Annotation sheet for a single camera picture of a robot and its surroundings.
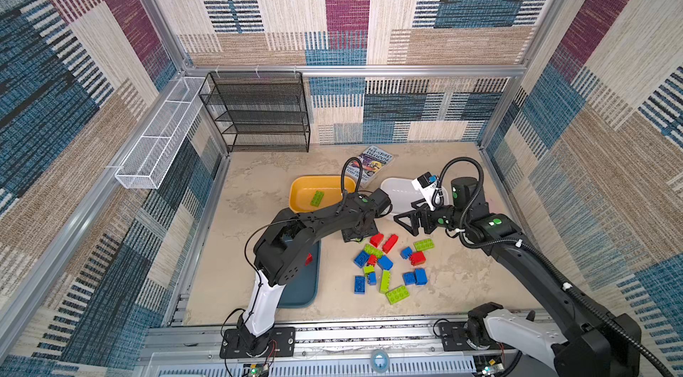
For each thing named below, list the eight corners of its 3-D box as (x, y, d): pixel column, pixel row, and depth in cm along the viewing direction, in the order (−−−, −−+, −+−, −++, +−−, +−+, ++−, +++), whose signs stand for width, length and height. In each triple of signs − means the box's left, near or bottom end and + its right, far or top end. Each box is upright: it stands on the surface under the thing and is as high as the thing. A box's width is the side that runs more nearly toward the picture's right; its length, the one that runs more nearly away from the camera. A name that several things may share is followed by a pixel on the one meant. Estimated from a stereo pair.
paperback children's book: (343, 174, 113) (343, 170, 110) (371, 148, 122) (372, 143, 120) (365, 188, 108) (366, 184, 106) (393, 160, 117) (394, 155, 115)
